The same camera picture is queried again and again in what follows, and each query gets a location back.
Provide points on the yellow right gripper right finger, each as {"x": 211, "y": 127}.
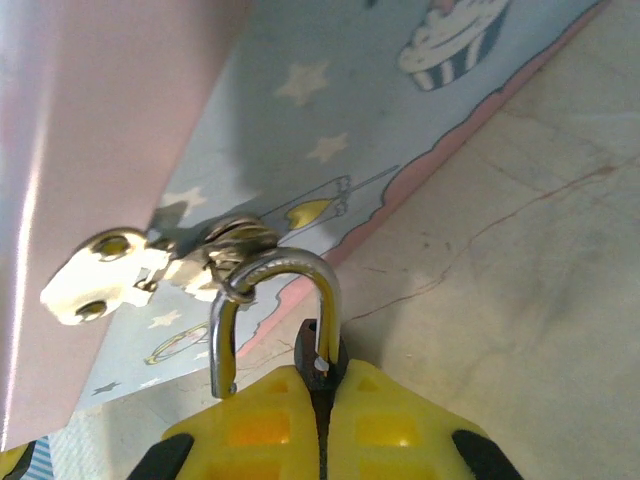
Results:
{"x": 390, "y": 430}

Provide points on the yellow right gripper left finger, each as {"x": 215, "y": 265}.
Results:
{"x": 250, "y": 430}

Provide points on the black padlock silver shackle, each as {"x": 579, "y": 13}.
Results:
{"x": 327, "y": 290}

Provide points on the colourful striped checked mat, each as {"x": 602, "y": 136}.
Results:
{"x": 42, "y": 460}

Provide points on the silver box latch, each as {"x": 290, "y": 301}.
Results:
{"x": 95, "y": 280}

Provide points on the pink blue cupcake print box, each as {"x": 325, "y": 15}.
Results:
{"x": 300, "y": 150}

